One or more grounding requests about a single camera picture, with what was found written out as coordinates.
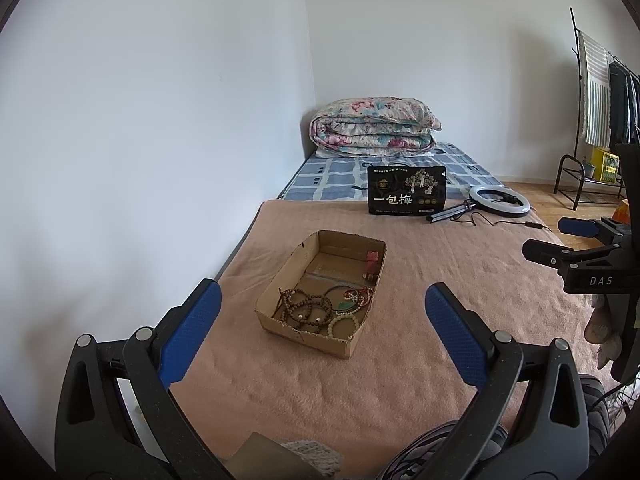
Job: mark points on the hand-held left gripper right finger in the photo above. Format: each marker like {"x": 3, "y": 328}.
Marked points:
{"x": 455, "y": 330}

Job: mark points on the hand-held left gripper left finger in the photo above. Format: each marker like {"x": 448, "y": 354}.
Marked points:
{"x": 192, "y": 330}

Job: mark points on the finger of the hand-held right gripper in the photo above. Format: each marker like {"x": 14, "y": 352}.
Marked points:
{"x": 547, "y": 254}
{"x": 580, "y": 226}

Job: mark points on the cardboard box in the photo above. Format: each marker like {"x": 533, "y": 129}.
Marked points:
{"x": 300, "y": 335}

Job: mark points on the black bangle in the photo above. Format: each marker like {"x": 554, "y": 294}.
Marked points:
{"x": 330, "y": 290}

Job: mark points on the red jewelry piece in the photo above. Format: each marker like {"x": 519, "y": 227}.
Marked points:
{"x": 372, "y": 262}

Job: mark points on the person's right hand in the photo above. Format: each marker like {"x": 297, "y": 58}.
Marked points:
{"x": 602, "y": 330}

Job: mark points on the person's left hand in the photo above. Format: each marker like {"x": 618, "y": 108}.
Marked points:
{"x": 280, "y": 460}

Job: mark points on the yellow box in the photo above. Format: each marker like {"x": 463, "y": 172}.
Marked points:
{"x": 607, "y": 165}

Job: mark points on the pink blanket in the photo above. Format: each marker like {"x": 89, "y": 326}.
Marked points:
{"x": 425, "y": 260}

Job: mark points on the folded tripod stand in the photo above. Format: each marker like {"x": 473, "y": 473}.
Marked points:
{"x": 447, "y": 212}

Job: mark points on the person's striped clothing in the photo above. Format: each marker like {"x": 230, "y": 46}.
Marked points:
{"x": 435, "y": 450}

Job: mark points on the dark hanging clothes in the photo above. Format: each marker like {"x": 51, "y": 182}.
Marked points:
{"x": 622, "y": 105}

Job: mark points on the striped hanging towel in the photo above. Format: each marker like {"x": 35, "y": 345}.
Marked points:
{"x": 595, "y": 90}

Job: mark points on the black snack packet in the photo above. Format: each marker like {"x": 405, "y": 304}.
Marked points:
{"x": 407, "y": 190}

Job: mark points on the black clothes rack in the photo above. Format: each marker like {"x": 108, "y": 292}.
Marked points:
{"x": 575, "y": 60}

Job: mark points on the blue checked bedsheet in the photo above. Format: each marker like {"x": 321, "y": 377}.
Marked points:
{"x": 330, "y": 175}

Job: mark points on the floral folded quilt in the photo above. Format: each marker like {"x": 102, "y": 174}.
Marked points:
{"x": 370, "y": 125}

